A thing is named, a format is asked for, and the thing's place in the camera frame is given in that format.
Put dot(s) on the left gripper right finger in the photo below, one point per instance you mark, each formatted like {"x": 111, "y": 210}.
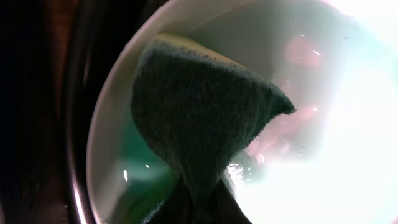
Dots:
{"x": 226, "y": 209}

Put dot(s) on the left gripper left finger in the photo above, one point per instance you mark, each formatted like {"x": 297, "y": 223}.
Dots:
{"x": 177, "y": 209}

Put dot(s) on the green sponge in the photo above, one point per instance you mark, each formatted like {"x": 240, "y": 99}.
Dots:
{"x": 197, "y": 109}

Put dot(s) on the mint plate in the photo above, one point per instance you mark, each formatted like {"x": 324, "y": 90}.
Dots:
{"x": 334, "y": 160}

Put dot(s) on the black round tray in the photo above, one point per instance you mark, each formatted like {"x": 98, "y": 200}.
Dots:
{"x": 100, "y": 31}

